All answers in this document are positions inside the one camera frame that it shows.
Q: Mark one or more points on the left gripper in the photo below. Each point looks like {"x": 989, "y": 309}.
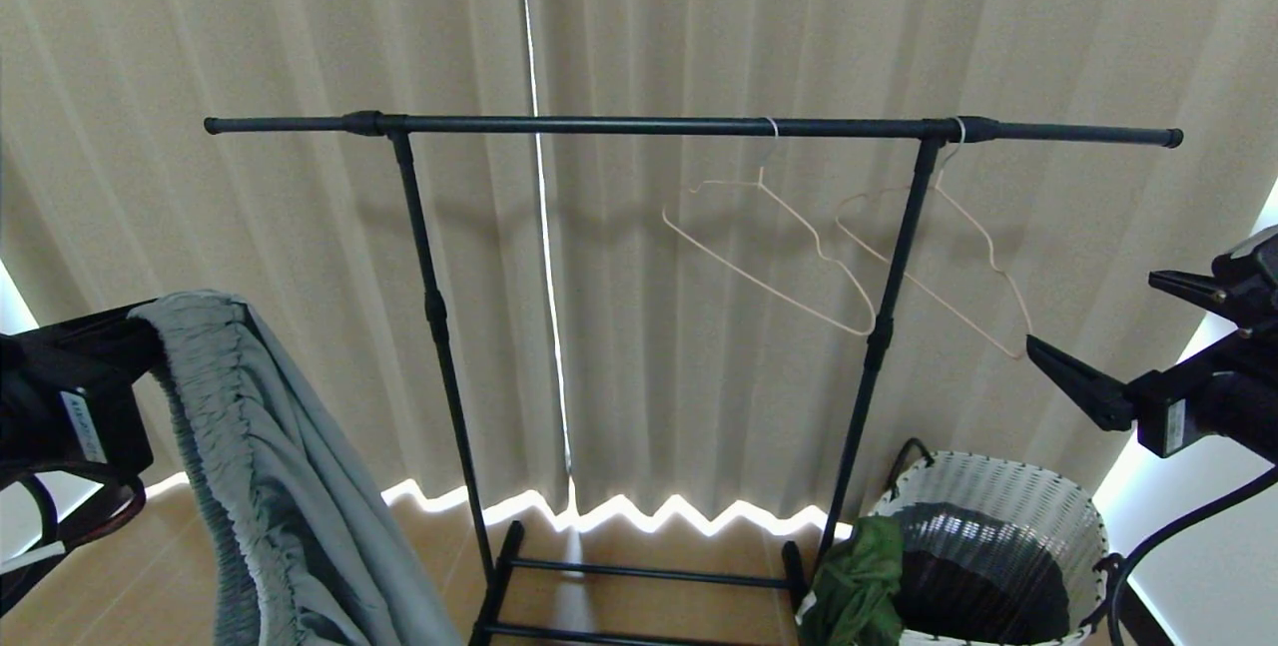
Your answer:
{"x": 40, "y": 376}

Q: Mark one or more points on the green long-sleeved shirt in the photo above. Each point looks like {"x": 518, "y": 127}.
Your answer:
{"x": 859, "y": 576}

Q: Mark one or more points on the white laundry basket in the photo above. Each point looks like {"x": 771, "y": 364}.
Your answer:
{"x": 998, "y": 496}

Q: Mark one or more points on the pale grey shorts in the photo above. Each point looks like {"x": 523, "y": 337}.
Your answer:
{"x": 290, "y": 486}

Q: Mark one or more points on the beige curtain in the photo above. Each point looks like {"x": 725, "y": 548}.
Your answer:
{"x": 250, "y": 47}

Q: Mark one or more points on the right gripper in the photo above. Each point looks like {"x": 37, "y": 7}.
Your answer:
{"x": 1218, "y": 396}

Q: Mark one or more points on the black clothes rack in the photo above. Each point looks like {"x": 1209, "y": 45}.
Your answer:
{"x": 639, "y": 126}

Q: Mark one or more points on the pink clothes hanger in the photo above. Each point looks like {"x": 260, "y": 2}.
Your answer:
{"x": 799, "y": 224}
{"x": 983, "y": 232}

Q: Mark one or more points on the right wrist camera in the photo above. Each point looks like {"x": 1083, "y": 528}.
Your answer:
{"x": 1253, "y": 272}

